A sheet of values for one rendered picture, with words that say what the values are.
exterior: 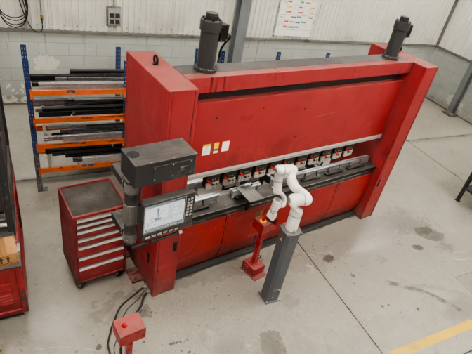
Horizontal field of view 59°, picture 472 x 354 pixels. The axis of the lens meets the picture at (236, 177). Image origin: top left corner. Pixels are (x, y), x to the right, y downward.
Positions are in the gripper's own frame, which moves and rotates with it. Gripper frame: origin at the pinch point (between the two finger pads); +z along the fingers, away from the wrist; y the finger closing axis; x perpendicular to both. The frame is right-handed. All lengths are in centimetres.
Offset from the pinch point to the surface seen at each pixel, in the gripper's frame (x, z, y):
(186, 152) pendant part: -124, -120, -8
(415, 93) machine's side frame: 200, -125, -2
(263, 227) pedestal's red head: -14.9, -3.1, 5.7
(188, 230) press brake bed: -83, 6, -33
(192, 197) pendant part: -118, -82, 2
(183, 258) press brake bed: -84, 45, -30
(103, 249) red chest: -157, 29, -66
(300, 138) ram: 53, -74, -35
